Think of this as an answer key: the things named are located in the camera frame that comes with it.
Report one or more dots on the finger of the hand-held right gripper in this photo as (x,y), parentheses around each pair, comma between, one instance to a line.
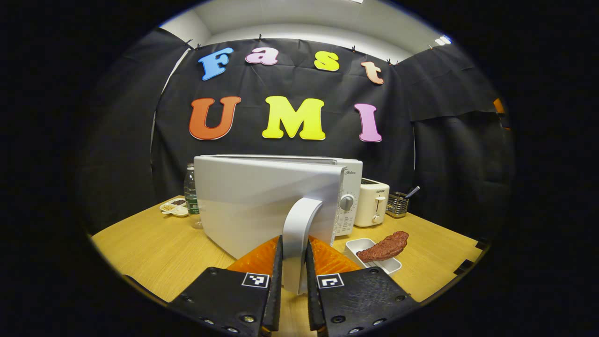
(499,106)

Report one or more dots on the white rectangular tray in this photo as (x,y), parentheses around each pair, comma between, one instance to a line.
(359,244)

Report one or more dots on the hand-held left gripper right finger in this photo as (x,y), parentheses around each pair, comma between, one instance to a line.
(312,304)

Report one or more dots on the white microwave oven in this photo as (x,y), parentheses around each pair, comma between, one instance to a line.
(243,206)

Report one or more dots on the clear water bottle green label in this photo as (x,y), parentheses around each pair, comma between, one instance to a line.
(191,196)

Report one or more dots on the small ceiling light panel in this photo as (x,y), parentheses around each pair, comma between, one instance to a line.
(443,40)

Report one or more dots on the small white divided dish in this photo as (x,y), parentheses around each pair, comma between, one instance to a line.
(174,208)

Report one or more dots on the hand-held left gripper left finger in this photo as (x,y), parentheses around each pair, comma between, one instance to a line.
(275,304)

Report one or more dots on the brown meat steak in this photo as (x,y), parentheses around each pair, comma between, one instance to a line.
(383,248)

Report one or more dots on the cream toaster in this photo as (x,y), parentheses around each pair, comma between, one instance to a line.
(372,201)

